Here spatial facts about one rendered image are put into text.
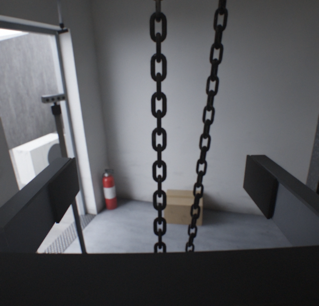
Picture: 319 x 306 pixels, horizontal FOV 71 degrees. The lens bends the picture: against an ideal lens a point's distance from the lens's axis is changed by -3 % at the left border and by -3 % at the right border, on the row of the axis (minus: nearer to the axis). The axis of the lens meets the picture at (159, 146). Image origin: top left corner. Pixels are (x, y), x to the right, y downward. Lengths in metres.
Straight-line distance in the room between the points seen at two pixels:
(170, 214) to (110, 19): 2.20
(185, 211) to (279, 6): 2.15
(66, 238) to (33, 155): 1.44
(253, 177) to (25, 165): 3.69
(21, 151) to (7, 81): 2.97
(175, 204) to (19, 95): 5.08
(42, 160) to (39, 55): 4.01
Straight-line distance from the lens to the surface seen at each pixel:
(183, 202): 2.57
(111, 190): 2.87
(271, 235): 2.72
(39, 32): 2.41
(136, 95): 2.66
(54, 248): 2.67
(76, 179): 0.17
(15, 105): 6.51
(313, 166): 0.53
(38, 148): 3.73
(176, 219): 2.65
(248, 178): 0.17
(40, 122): 7.04
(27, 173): 3.84
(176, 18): 2.54
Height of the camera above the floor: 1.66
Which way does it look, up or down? 19 degrees down
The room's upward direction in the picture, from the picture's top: 2 degrees counter-clockwise
